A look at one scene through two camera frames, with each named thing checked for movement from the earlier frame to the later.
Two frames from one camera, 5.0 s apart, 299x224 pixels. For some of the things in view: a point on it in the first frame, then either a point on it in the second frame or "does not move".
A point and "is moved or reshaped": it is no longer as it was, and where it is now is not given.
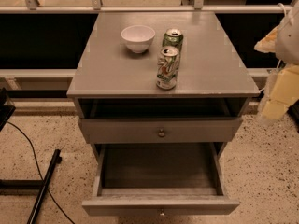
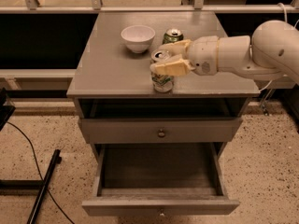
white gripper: x=289 y=41 to x=203 y=55
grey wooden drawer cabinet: x=160 y=95 does not move
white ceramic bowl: x=138 y=37 does not move
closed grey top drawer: x=158 y=131 does not move
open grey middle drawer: x=159 y=179 does not move
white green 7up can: x=167 y=67 is moved or reshaped
